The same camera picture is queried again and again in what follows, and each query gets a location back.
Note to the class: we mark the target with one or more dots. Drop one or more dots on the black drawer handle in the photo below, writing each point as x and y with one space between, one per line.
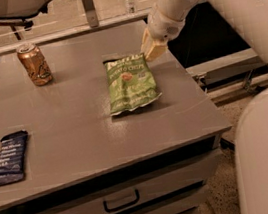
121 201

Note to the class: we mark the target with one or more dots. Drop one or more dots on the gold soda can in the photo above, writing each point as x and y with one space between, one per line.
34 63

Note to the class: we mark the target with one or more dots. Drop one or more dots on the dark blue snack bar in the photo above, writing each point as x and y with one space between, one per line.
12 152

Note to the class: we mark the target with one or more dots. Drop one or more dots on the green jalapeno chip bag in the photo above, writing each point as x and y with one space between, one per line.
131 84

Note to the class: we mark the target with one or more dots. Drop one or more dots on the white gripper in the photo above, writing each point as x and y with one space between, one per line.
164 26

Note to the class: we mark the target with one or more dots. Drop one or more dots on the grey drawer cabinet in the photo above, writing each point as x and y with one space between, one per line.
78 155

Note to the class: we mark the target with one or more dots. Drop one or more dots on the grey metal rail frame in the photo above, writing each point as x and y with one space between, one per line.
69 18

